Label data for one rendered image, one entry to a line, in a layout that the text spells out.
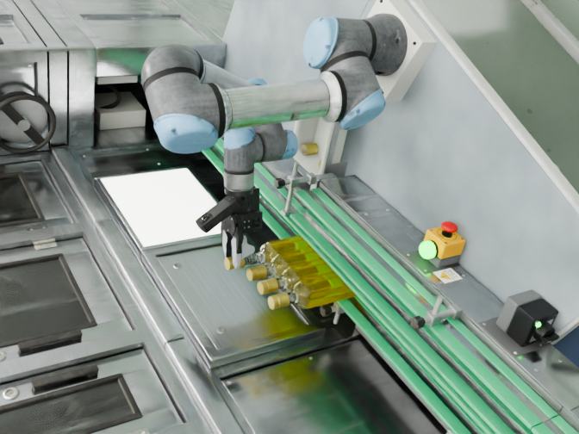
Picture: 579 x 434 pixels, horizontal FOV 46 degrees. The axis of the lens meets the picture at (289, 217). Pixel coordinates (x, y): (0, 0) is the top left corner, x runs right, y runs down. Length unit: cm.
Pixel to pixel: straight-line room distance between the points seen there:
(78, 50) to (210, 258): 86
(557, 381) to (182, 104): 93
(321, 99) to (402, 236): 45
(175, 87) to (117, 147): 122
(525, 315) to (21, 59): 169
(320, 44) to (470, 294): 67
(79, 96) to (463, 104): 136
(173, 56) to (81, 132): 116
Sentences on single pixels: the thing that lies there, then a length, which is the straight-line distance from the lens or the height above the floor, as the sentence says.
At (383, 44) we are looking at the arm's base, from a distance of 170.
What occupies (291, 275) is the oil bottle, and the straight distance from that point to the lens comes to 175.
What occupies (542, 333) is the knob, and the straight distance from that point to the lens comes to 155.
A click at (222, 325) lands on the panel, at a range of 180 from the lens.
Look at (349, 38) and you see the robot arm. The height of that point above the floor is 97.
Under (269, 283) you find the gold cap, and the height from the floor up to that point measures 114.
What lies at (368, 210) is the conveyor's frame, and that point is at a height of 84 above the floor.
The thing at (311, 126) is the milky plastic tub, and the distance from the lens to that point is 211.
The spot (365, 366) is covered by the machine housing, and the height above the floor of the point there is 93.
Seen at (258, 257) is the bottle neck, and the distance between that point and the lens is 182.
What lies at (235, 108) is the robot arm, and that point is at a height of 129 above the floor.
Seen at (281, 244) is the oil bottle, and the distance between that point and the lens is 185.
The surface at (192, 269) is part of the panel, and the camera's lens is 197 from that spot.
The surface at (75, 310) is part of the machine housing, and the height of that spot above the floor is 155.
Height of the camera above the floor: 196
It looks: 31 degrees down
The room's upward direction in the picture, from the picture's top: 100 degrees counter-clockwise
